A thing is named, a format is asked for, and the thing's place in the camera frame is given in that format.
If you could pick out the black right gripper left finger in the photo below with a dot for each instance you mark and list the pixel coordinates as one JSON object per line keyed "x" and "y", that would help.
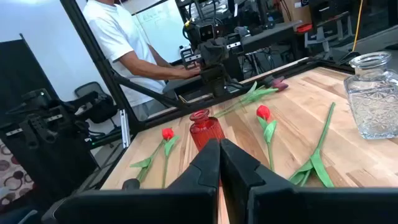
{"x": 192, "y": 202}

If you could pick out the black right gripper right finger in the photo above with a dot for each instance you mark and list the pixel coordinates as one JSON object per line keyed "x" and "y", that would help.
{"x": 280, "y": 205}

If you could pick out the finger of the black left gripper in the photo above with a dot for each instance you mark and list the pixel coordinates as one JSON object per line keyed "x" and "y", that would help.
{"x": 221, "y": 51}
{"x": 207, "y": 54}

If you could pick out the maroon artificial tulip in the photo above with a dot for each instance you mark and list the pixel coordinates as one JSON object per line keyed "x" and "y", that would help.
{"x": 272, "y": 81}
{"x": 281, "y": 86}

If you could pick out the black artificial tulip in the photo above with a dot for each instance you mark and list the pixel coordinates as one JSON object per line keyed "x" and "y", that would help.
{"x": 130, "y": 184}
{"x": 315, "y": 161}

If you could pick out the red ribbed glass vase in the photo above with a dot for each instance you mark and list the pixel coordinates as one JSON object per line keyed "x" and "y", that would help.
{"x": 205, "y": 130}

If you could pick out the red artificial tulip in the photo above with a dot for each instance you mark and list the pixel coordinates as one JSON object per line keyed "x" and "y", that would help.
{"x": 168, "y": 133}
{"x": 263, "y": 112}

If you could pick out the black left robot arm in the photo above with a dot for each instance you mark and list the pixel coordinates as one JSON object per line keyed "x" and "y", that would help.
{"x": 217, "y": 81}

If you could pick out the clear cut glass vase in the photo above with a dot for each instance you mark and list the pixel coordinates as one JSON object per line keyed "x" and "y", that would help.
{"x": 373, "y": 99}

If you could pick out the yellow tape label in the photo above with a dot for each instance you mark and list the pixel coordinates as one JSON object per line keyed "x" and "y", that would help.
{"x": 187, "y": 23}

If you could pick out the grey desk top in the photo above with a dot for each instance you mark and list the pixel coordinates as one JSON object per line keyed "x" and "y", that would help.
{"x": 178, "y": 84}

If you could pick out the whiteboard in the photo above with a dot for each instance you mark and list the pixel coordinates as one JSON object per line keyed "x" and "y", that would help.
{"x": 161, "y": 28}

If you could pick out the cardboard box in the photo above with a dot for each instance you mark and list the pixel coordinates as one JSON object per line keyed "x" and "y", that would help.
{"x": 295, "y": 11}

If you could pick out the red plastic tray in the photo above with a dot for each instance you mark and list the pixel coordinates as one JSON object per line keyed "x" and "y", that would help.
{"x": 303, "y": 28}

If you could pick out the person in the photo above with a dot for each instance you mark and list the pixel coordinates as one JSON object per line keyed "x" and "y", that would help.
{"x": 118, "y": 37}

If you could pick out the grey metal cart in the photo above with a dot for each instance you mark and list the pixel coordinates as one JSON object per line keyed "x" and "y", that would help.
{"x": 325, "y": 40}

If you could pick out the black mesh office chair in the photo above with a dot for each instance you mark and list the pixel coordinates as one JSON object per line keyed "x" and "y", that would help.
{"x": 93, "y": 90}

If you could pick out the circle patterned rug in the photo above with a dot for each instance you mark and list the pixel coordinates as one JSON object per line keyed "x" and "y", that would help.
{"x": 12, "y": 177}

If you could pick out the black backdrop board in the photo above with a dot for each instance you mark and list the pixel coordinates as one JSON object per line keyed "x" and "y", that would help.
{"x": 18, "y": 68}

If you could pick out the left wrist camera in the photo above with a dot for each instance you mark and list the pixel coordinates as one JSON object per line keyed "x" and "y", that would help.
{"x": 206, "y": 31}

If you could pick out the silver frame bracket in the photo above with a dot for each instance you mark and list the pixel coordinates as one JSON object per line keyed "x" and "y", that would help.
{"x": 125, "y": 127}

